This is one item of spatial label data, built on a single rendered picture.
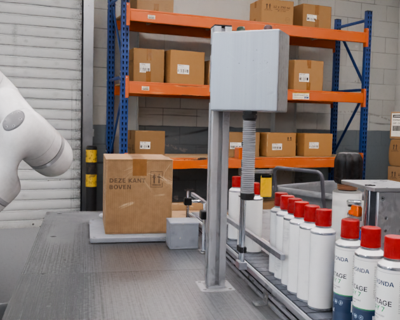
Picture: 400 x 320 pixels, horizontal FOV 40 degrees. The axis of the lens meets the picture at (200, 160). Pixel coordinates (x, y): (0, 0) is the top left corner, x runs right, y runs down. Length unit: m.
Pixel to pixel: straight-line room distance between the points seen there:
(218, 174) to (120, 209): 0.66
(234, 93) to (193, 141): 4.86
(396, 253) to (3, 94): 1.20
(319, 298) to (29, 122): 0.83
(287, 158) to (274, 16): 1.46
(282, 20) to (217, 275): 4.59
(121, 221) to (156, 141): 3.28
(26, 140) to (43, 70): 4.21
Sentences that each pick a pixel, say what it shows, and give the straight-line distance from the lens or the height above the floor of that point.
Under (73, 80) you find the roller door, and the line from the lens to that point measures 5.70.
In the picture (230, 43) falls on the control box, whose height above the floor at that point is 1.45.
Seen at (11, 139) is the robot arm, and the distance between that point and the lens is 1.47.
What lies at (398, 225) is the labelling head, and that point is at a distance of 1.10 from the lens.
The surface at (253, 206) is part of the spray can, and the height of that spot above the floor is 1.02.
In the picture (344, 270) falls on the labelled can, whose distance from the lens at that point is 1.05.
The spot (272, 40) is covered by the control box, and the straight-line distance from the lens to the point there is 1.31.
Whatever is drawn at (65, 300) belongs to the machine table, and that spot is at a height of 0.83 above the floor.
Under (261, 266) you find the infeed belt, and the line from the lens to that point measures 1.48.
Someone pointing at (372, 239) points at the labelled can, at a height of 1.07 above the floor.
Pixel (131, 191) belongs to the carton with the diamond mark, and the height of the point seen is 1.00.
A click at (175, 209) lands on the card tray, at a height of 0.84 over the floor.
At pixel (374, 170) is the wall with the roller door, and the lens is 7.51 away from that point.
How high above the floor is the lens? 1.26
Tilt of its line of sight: 4 degrees down
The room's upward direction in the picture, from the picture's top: 1 degrees clockwise
